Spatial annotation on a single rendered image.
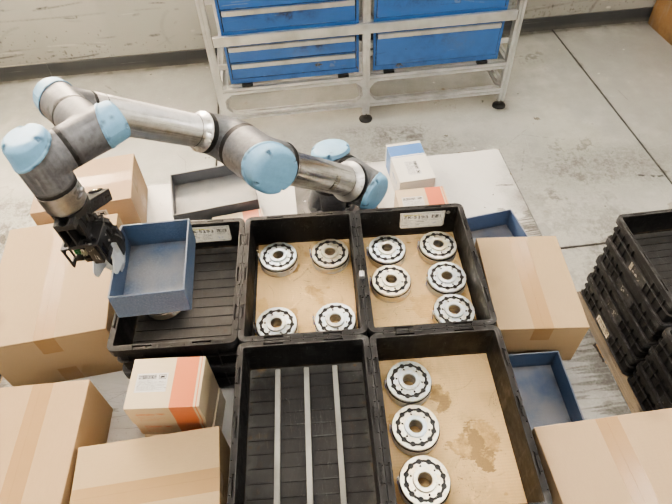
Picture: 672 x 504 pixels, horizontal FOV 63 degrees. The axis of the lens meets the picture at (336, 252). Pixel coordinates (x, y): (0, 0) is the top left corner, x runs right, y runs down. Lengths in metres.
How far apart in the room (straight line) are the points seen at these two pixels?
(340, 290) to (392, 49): 1.99
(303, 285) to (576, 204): 1.90
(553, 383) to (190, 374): 0.90
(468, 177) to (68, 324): 1.34
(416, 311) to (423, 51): 2.08
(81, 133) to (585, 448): 1.11
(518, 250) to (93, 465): 1.15
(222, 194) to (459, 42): 1.87
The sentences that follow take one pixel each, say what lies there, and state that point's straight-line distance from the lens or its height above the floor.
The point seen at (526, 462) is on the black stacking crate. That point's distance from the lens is 1.22.
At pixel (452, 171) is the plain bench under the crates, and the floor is 0.70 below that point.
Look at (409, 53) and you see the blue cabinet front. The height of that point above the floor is 0.41.
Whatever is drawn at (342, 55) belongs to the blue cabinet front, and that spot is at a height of 0.44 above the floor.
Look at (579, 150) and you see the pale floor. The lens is 3.40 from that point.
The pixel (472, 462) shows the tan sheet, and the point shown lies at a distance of 1.26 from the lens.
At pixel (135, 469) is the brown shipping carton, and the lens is 1.29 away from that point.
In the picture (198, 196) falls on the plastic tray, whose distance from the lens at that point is 1.88.
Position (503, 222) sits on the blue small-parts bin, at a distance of 1.83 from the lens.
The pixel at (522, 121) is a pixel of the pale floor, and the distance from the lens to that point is 3.53.
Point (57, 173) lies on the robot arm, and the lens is 1.02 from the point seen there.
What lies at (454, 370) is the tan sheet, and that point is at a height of 0.83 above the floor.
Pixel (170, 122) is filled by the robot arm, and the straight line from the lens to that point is 1.23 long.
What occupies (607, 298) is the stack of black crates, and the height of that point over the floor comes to 0.30.
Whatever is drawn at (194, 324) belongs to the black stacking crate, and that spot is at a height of 0.83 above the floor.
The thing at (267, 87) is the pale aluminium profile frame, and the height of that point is 0.29.
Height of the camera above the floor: 2.00
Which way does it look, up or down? 49 degrees down
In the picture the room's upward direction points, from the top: 3 degrees counter-clockwise
